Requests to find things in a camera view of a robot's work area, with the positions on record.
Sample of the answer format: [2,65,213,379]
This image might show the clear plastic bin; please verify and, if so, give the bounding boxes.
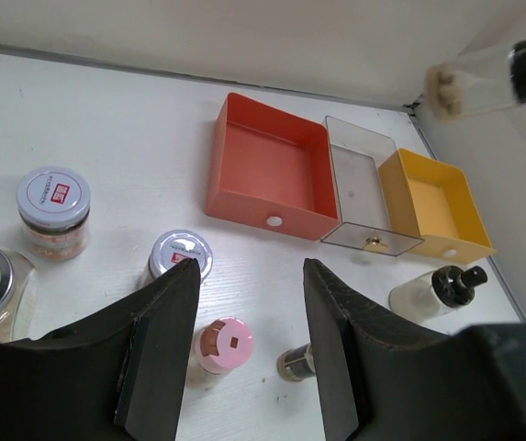
[321,116,423,256]

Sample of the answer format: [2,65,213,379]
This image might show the small black pepper grinder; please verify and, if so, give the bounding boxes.
[276,343,316,382]

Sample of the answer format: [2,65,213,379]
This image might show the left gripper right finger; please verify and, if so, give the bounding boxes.
[303,259,526,440]

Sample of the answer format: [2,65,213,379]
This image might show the pink cap spice bottle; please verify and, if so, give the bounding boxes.
[185,316,254,390]

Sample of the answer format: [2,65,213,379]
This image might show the pink sauce jar white lid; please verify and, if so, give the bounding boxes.
[16,165,91,261]

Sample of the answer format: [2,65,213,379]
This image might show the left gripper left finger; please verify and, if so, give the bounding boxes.
[0,259,200,440]

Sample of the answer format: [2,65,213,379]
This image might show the red orange plastic bin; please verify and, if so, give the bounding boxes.
[204,93,341,241]

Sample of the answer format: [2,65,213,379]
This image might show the dark sauce jar white lid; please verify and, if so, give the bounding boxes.
[138,230,214,288]

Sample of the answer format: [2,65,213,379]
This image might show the brown-spice bottle black pump cap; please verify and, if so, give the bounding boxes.
[424,39,526,121]

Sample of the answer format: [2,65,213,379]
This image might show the white-powder bottle black pump cap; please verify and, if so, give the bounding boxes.
[388,266,488,324]

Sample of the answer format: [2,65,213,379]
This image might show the yellow plastic bin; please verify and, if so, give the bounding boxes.
[378,148,496,265]

